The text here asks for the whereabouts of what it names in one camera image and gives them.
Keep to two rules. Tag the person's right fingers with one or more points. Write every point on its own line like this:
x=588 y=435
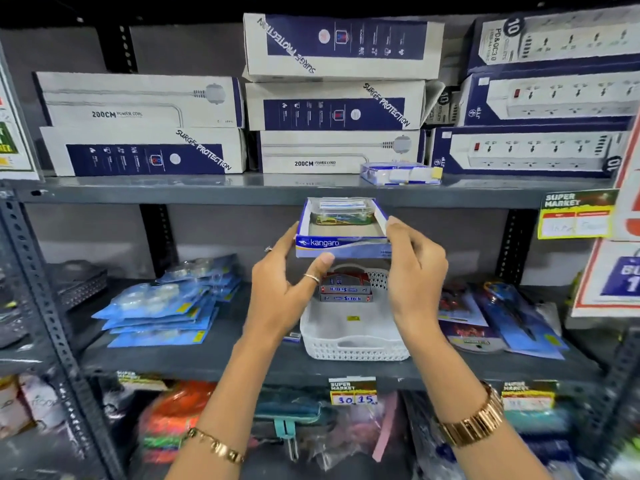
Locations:
x=402 y=237

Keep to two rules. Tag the white plastic basket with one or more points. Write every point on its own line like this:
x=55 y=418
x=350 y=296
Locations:
x=350 y=334

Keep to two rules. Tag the stack of blue tape packets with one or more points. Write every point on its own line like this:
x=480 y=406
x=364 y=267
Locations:
x=160 y=304

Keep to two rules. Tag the teal pencil pouch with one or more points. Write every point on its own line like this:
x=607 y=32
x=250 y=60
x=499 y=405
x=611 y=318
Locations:
x=287 y=412

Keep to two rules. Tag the red white promotion sign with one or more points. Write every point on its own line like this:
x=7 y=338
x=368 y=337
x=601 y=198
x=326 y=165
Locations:
x=612 y=274

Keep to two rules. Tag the person's right hand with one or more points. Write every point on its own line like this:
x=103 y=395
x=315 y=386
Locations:
x=417 y=279

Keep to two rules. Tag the blue white eraser packet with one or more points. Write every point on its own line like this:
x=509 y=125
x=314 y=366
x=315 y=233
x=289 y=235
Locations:
x=400 y=173

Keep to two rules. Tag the navy power strip box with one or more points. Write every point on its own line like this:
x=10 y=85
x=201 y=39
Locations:
x=560 y=39
x=550 y=97
x=530 y=149

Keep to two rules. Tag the person's left forearm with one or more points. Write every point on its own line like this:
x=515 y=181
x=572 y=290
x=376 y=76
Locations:
x=225 y=409

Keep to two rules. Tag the blue scissors packet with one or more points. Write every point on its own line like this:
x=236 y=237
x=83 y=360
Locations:
x=520 y=319

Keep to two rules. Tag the blue cardboard box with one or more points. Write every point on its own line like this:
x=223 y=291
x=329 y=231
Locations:
x=345 y=247

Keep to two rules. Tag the dark mesh tray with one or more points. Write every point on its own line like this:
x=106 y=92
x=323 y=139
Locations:
x=80 y=284

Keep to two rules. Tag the person's right forearm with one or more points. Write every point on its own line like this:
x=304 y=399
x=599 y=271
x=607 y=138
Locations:
x=465 y=409

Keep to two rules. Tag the dark cutter packet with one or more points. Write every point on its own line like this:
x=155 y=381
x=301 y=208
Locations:
x=472 y=337

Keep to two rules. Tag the person's left thumb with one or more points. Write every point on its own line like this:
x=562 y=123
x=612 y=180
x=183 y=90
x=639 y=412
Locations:
x=316 y=272

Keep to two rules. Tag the red scissors packet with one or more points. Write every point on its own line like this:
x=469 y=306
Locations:
x=460 y=304

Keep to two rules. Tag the orange bagged item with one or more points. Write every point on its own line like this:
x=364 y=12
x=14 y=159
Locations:
x=175 y=419

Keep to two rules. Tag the white bagged packets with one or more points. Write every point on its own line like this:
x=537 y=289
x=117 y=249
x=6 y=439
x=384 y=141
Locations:
x=27 y=404

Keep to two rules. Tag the pile of small staple boxes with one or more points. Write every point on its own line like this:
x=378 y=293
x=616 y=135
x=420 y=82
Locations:
x=345 y=289

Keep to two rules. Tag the pink bagged item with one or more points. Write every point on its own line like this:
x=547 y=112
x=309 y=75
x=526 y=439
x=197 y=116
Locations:
x=387 y=427

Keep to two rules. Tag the green yellow poster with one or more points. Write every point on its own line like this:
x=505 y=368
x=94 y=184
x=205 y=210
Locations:
x=12 y=129

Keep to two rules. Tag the person's left hand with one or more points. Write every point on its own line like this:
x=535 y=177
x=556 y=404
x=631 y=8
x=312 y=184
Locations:
x=280 y=294

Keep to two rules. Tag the yellow green price label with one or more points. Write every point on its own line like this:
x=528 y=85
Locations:
x=142 y=380
x=577 y=214
x=352 y=392
x=529 y=395

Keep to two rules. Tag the grey metal shelving rack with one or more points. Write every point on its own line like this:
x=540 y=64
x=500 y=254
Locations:
x=200 y=192

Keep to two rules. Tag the single small staple box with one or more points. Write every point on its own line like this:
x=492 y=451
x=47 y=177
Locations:
x=292 y=337

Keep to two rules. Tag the small white navy box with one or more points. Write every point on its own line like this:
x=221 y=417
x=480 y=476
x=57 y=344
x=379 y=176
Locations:
x=445 y=107

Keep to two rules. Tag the gold wrist watch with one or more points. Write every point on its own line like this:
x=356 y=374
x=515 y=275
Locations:
x=475 y=419

